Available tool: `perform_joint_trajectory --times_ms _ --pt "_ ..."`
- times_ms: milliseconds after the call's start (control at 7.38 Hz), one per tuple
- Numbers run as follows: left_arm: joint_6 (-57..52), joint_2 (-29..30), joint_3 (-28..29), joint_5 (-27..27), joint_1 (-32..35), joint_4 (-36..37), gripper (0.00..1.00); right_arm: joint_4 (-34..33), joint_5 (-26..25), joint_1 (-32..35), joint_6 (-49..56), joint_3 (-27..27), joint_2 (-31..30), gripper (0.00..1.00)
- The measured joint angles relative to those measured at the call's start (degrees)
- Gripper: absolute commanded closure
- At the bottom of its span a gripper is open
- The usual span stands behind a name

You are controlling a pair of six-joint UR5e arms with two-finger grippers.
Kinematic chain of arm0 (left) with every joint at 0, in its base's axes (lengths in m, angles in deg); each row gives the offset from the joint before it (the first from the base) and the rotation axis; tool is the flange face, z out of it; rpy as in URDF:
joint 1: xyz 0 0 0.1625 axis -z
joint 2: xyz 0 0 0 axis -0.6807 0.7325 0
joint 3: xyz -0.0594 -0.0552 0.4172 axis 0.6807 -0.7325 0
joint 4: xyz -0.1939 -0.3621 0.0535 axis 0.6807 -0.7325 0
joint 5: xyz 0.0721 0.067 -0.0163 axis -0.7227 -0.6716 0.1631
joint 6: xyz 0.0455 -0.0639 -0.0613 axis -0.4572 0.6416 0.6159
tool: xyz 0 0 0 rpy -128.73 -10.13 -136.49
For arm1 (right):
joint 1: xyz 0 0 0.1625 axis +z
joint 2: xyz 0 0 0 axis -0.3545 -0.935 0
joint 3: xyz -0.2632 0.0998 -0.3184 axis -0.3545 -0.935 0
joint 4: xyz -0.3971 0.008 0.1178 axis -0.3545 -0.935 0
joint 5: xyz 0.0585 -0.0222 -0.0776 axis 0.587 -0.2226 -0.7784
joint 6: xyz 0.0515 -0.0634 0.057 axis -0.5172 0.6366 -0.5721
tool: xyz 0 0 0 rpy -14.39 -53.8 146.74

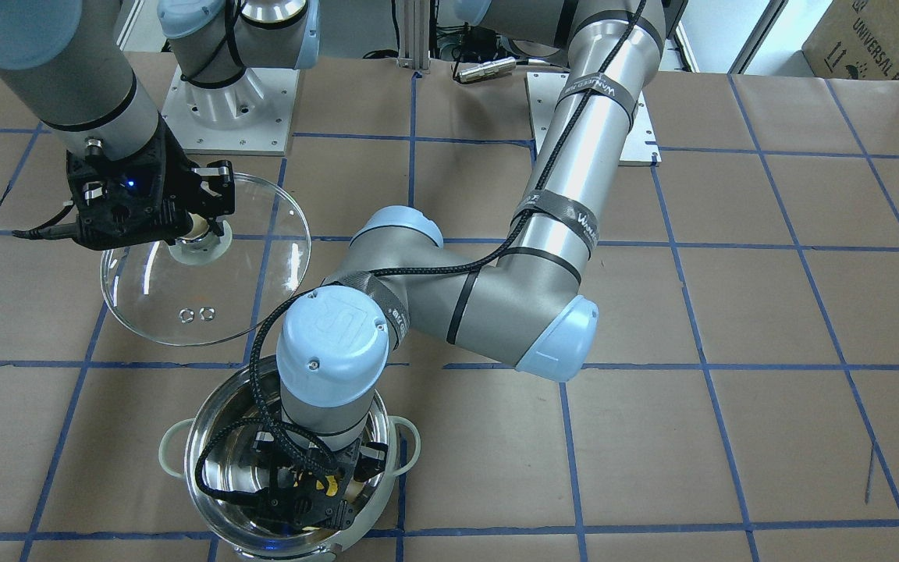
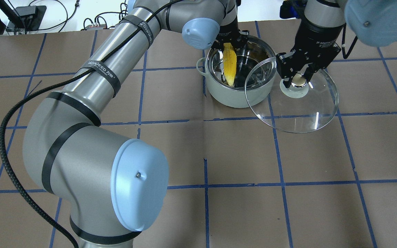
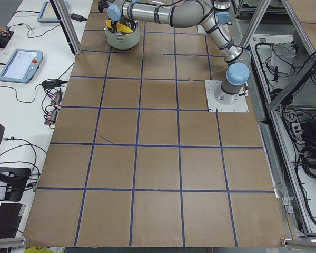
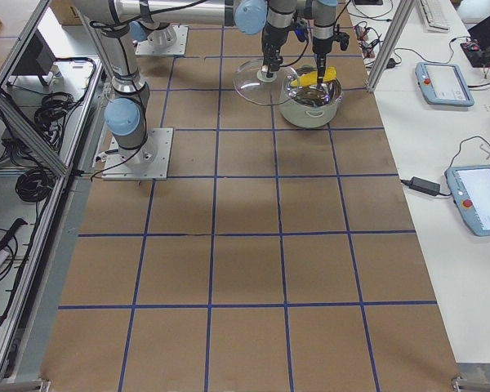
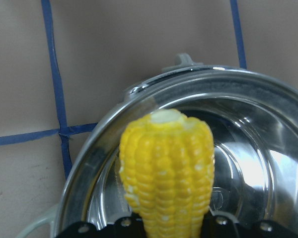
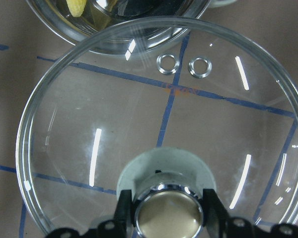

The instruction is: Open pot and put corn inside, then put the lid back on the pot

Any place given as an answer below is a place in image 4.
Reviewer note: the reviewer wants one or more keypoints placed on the blue teach pendant near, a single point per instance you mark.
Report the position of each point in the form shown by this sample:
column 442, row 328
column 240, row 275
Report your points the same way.
column 470, row 188

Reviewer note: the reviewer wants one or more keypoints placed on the aluminium frame post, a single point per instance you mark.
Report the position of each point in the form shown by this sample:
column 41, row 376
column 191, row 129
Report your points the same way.
column 391, row 38

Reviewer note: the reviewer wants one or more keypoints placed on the cardboard box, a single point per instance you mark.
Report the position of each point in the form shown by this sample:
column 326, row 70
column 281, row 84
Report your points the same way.
column 65, row 12

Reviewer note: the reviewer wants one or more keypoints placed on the blue teach pendant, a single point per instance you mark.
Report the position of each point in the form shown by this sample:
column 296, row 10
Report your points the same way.
column 443, row 85
column 470, row 188

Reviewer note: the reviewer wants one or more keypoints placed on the blue teach pendant far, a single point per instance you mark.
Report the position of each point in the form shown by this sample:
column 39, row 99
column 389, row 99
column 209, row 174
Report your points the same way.
column 443, row 85

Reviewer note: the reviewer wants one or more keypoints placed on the glass pot lid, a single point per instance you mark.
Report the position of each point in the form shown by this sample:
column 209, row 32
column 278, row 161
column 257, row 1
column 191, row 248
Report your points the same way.
column 252, row 85

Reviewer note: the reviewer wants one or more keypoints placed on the white keyboard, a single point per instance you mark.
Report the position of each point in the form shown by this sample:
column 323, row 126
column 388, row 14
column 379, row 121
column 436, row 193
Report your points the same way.
column 432, row 14

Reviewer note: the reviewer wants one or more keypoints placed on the black monitor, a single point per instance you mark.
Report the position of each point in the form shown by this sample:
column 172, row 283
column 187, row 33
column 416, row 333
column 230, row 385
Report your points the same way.
column 37, row 59

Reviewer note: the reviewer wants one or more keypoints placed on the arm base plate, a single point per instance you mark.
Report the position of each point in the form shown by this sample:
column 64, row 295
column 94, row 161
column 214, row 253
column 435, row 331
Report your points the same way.
column 150, row 162
column 169, row 41

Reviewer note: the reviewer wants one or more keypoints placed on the pale green steel pot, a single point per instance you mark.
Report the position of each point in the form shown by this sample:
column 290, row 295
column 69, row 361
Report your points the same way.
column 313, row 106

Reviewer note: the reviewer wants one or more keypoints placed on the aluminium frame rail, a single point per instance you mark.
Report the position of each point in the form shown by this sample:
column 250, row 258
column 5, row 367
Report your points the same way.
column 31, row 291

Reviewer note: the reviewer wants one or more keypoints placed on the black power brick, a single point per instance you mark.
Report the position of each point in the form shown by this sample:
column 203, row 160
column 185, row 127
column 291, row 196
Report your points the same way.
column 424, row 186

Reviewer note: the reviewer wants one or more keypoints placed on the yellow toy corn cob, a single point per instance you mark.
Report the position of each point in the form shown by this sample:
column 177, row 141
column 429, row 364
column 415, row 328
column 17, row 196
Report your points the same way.
column 309, row 76

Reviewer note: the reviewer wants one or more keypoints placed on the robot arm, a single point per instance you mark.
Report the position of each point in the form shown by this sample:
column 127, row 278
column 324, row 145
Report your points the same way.
column 126, row 115
column 313, row 21

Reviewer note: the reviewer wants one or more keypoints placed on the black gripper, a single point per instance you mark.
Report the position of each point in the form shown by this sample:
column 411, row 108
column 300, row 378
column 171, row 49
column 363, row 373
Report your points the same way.
column 322, row 46
column 270, row 37

